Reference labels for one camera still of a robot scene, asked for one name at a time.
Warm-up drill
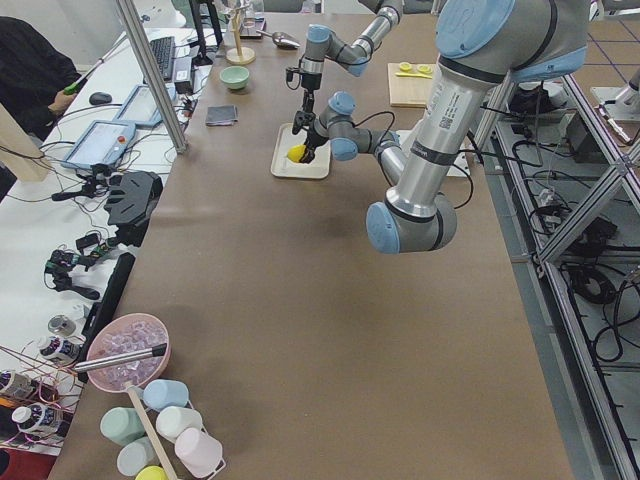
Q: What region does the near blue teach pendant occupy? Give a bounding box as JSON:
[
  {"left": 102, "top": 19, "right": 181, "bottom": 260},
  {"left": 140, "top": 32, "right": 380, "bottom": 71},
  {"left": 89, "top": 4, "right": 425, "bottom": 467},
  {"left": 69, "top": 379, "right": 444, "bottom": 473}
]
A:
[{"left": 61, "top": 120, "right": 136, "bottom": 170}]

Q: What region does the black computer mouse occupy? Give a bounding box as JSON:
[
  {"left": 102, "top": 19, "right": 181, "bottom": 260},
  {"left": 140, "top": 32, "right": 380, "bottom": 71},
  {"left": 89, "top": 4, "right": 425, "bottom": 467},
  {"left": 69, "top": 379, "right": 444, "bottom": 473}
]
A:
[{"left": 89, "top": 92, "right": 112, "bottom": 106}]

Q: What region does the yellow plastic cup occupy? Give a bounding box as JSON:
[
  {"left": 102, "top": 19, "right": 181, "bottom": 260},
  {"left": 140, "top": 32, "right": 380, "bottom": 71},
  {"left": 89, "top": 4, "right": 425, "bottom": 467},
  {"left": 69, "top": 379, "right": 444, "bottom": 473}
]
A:
[{"left": 135, "top": 465, "right": 168, "bottom": 480}]

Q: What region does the metal scoop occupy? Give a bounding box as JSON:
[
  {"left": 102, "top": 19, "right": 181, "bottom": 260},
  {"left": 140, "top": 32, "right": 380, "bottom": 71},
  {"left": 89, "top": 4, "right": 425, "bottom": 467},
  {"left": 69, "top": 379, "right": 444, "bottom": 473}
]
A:
[{"left": 258, "top": 30, "right": 300, "bottom": 50}]

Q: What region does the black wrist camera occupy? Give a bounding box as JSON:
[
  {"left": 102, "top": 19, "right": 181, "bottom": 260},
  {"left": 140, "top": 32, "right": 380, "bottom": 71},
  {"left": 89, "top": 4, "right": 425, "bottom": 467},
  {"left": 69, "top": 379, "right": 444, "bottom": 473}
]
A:
[
  {"left": 285, "top": 66, "right": 303, "bottom": 91},
  {"left": 292, "top": 110, "right": 316, "bottom": 135}
]

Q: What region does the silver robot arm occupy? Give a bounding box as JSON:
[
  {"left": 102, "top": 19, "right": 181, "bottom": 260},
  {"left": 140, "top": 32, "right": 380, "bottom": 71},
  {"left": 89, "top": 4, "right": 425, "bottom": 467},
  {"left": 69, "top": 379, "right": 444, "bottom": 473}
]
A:
[
  {"left": 293, "top": 0, "right": 590, "bottom": 254},
  {"left": 286, "top": 0, "right": 403, "bottom": 134}
]

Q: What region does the pink bowl with ice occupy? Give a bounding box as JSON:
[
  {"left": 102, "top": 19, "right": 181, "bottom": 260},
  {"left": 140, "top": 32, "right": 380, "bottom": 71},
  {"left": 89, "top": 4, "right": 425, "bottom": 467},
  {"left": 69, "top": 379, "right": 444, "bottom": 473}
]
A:
[{"left": 86, "top": 313, "right": 171, "bottom": 393}]

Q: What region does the wooden mug tree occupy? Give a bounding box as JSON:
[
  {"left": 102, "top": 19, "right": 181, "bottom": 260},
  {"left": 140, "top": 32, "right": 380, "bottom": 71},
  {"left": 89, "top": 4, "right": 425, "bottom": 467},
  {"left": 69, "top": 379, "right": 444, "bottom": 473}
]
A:
[{"left": 220, "top": 1, "right": 255, "bottom": 66}]

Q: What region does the person in black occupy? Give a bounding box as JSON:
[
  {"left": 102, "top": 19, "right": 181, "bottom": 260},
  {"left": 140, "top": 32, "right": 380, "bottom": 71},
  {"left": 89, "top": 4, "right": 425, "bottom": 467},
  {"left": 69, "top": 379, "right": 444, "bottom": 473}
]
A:
[{"left": 1, "top": 16, "right": 80, "bottom": 140}]

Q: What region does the white plastic cup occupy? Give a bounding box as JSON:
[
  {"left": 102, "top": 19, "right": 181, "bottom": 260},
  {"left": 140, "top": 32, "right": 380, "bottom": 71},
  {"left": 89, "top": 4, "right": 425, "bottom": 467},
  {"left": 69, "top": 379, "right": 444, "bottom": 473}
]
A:
[{"left": 155, "top": 406, "right": 203, "bottom": 443}]

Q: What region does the aluminium frame post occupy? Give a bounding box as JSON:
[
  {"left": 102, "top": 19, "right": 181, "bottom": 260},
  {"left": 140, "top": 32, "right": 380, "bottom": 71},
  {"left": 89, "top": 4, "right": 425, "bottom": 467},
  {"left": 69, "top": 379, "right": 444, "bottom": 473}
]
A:
[{"left": 115, "top": 0, "right": 187, "bottom": 154}]

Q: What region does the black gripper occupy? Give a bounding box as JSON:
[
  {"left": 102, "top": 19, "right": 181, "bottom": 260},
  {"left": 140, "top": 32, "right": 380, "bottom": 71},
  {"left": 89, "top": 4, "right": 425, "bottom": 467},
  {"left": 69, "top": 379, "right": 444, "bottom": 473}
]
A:
[
  {"left": 299, "top": 124, "right": 329, "bottom": 164},
  {"left": 301, "top": 72, "right": 322, "bottom": 120}
]

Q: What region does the wooden cup rack stick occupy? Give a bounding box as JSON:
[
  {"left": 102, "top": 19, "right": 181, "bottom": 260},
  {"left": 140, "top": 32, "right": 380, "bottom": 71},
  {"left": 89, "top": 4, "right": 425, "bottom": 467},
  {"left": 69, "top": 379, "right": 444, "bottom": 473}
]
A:
[{"left": 125, "top": 382, "right": 178, "bottom": 480}]

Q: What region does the metal pestle handle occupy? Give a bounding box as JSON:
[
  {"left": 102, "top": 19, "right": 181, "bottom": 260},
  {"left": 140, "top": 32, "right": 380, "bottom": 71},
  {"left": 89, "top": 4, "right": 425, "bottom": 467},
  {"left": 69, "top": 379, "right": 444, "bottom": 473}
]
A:
[{"left": 73, "top": 343, "right": 168, "bottom": 373}]

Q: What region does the bamboo cutting board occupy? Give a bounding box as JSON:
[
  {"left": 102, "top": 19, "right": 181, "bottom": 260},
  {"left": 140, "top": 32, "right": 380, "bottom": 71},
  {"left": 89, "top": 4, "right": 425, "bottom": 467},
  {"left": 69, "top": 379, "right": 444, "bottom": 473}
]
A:
[{"left": 387, "top": 62, "right": 436, "bottom": 108}]

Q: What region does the blue teach pendant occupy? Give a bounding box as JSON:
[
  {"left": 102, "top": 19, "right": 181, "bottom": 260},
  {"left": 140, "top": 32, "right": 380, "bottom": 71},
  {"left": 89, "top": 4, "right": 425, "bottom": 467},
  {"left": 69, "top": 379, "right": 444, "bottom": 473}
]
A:
[
  {"left": 113, "top": 84, "right": 162, "bottom": 128},
  {"left": 61, "top": 120, "right": 136, "bottom": 170}
]

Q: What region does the far blue teach pendant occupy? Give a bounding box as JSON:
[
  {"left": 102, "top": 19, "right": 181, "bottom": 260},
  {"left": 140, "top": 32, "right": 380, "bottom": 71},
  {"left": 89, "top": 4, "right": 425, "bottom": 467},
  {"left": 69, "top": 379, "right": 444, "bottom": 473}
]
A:
[{"left": 113, "top": 84, "right": 162, "bottom": 128}]

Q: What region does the blue plastic cup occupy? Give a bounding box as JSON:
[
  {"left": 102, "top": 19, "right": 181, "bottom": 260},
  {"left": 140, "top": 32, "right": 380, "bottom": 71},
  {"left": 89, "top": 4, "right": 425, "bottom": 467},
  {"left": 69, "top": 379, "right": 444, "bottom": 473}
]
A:
[{"left": 142, "top": 379, "right": 189, "bottom": 412}]

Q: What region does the mint green bowl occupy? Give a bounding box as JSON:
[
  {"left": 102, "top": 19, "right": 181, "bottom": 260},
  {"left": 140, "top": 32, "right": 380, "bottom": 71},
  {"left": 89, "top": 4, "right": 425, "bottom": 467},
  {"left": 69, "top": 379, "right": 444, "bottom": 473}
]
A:
[{"left": 219, "top": 65, "right": 250, "bottom": 90}]

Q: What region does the pink plastic cup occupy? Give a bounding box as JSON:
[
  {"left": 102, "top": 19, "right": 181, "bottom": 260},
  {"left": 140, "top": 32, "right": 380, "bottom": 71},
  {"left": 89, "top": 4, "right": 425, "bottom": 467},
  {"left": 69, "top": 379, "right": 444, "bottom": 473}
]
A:
[{"left": 174, "top": 427, "right": 226, "bottom": 478}]

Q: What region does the yellow plastic knife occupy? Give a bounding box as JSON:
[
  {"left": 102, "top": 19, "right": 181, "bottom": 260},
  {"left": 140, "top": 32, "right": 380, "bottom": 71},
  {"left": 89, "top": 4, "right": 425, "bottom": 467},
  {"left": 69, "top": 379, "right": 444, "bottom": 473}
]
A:
[{"left": 394, "top": 72, "right": 433, "bottom": 79}]

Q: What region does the black keyboard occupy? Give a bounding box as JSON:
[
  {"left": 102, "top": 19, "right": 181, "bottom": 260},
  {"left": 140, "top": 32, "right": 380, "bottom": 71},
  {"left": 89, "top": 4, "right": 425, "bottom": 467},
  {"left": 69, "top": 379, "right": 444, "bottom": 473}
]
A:
[{"left": 149, "top": 36, "right": 175, "bottom": 82}]

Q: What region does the black flat bar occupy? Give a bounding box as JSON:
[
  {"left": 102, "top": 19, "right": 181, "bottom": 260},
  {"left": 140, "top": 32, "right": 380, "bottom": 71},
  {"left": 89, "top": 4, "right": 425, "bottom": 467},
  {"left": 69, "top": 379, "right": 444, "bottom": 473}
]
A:
[{"left": 79, "top": 253, "right": 136, "bottom": 362}]

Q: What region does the grey plastic cup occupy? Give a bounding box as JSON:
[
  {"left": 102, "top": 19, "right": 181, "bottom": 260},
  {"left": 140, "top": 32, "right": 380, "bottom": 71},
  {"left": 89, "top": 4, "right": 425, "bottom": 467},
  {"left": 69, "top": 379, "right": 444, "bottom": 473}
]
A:
[{"left": 116, "top": 437, "right": 159, "bottom": 477}]

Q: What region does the grey folded cloth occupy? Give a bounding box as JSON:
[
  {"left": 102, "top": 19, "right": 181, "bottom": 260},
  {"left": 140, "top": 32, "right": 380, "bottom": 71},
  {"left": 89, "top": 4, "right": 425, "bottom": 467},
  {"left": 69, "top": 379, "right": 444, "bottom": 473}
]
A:
[{"left": 205, "top": 105, "right": 238, "bottom": 126}]

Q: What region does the green plastic cup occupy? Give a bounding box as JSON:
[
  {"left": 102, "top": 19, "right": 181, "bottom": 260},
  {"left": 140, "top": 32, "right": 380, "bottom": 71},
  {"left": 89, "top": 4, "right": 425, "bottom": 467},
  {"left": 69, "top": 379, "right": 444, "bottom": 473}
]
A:
[{"left": 100, "top": 407, "right": 146, "bottom": 446}]

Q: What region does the cream rectangular tray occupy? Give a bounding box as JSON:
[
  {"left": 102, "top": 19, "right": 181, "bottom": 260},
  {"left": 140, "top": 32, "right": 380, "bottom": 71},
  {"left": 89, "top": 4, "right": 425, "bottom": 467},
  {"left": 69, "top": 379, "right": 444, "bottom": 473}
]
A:
[{"left": 270, "top": 122, "right": 330, "bottom": 180}]

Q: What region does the yellow lemon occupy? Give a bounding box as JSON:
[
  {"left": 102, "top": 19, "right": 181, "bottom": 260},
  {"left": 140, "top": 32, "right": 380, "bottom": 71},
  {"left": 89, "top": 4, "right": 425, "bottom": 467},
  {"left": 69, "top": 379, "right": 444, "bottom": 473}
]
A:
[{"left": 286, "top": 144, "right": 303, "bottom": 163}]

